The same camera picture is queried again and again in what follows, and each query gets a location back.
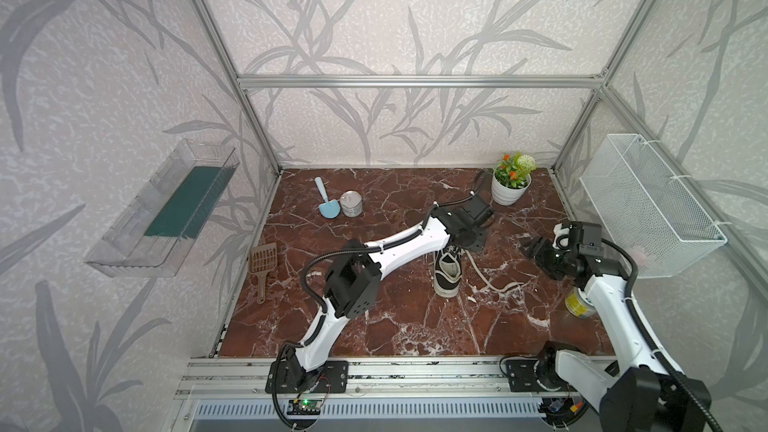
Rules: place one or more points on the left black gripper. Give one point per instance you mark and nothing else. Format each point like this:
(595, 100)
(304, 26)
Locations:
(470, 236)

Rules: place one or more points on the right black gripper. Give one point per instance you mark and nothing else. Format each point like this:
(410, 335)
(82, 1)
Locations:
(545, 252)

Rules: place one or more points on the black white canvas sneaker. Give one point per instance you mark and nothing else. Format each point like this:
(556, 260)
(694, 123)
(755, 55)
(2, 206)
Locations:
(447, 272)

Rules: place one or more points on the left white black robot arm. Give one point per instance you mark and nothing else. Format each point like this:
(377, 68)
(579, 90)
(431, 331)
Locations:
(345, 283)

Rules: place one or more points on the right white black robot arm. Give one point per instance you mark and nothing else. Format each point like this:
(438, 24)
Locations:
(650, 392)

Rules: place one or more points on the potted plant white pot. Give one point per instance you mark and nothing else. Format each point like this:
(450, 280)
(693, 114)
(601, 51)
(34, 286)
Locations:
(511, 178)

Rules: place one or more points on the silver tin can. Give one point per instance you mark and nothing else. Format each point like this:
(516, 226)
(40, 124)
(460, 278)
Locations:
(351, 204)

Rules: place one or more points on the light blue scoop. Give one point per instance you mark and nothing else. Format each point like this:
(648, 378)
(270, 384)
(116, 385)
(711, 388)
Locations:
(329, 209)

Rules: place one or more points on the green circuit board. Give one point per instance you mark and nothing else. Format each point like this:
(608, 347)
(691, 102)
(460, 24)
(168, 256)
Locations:
(304, 407)

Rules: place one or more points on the white wire basket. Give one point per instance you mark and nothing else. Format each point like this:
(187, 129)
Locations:
(642, 202)

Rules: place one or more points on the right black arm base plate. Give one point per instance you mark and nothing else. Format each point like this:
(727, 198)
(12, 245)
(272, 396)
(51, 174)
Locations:
(522, 376)

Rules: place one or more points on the right controller board with wires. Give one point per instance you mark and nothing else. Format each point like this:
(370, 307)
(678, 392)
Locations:
(561, 408)

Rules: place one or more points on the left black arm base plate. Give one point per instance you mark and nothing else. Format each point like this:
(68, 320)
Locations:
(286, 377)

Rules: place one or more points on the aluminium front rail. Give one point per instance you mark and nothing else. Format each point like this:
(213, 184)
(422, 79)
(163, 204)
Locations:
(403, 377)

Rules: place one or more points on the clear plastic wall tray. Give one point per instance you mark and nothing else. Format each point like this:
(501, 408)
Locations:
(153, 236)

